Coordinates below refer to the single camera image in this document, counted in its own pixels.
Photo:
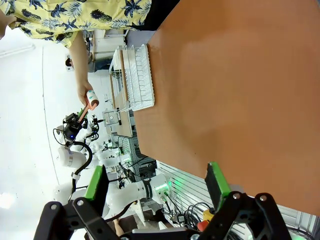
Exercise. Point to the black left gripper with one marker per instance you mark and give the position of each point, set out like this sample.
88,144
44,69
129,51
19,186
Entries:
72,127

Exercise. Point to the person left forearm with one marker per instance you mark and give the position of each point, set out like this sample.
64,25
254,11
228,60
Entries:
5,26

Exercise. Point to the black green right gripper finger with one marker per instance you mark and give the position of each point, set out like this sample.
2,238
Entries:
217,185

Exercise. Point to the black trousers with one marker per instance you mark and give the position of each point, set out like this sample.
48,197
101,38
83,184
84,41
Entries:
160,15

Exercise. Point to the person right forearm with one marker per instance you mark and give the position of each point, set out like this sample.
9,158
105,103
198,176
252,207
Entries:
78,60

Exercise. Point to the yellow red emergency stop button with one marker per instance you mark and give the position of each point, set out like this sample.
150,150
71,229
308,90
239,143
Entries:
207,217

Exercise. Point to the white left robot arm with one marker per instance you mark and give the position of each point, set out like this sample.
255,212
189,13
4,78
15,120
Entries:
72,157

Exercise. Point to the light wooden box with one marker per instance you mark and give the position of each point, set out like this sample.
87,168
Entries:
123,125

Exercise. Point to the white slatted panel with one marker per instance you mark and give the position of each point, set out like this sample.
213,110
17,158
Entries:
190,190

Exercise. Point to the yellow pineapple print shirt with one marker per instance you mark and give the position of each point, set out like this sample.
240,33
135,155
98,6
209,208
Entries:
62,15

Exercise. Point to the person right hand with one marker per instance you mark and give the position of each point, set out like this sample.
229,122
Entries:
83,92

